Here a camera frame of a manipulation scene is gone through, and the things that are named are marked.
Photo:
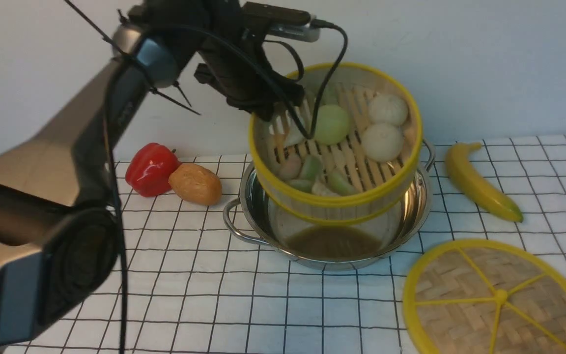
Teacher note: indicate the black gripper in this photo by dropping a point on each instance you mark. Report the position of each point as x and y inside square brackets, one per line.
[237, 78]

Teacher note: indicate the bamboo steamer basket yellow rim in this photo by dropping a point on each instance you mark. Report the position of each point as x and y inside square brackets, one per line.
[380, 185]

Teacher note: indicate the woven bamboo steamer lid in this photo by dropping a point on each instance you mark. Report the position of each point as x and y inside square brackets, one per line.
[479, 296]

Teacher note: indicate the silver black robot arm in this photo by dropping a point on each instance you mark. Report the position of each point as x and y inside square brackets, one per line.
[58, 240]

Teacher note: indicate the stainless steel pot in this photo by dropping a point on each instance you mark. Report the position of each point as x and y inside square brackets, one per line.
[254, 218]

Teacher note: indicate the white folded dumpling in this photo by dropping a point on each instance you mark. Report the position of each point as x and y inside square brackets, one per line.
[294, 135]

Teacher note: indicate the green dumpling back left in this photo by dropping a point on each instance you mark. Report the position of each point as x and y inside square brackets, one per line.
[328, 96]

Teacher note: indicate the green dumpling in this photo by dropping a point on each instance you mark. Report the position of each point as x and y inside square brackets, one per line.
[311, 169]
[339, 183]
[328, 96]

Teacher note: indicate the pale green round bun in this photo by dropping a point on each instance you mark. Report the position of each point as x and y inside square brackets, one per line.
[332, 124]

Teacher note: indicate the pink dumpling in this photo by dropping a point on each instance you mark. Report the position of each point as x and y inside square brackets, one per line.
[290, 168]

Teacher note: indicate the brown potato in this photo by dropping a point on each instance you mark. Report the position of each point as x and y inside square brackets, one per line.
[196, 184]

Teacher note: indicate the green dumpling centre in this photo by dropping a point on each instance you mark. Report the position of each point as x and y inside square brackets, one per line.
[311, 169]

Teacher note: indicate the red bell pepper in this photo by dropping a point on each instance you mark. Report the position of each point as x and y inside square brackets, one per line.
[149, 171]

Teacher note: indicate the white dumpling front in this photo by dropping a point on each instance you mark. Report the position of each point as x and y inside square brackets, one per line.
[320, 189]

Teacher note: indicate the white round bun back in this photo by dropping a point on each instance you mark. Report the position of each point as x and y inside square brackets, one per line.
[388, 108]

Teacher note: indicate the white round bun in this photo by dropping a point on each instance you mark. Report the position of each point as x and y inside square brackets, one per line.
[382, 142]
[388, 108]

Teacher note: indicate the green dumpling right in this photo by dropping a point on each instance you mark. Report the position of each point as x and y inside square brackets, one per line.
[339, 183]

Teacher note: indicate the white round bun front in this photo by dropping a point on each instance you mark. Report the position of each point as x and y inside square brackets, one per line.
[382, 142]

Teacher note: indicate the white grid tablecloth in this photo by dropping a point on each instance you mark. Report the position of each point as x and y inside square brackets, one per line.
[195, 288]

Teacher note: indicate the yellow banana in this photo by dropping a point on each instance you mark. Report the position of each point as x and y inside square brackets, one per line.
[474, 186]

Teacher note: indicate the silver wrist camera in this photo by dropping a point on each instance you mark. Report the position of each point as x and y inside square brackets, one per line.
[283, 22]

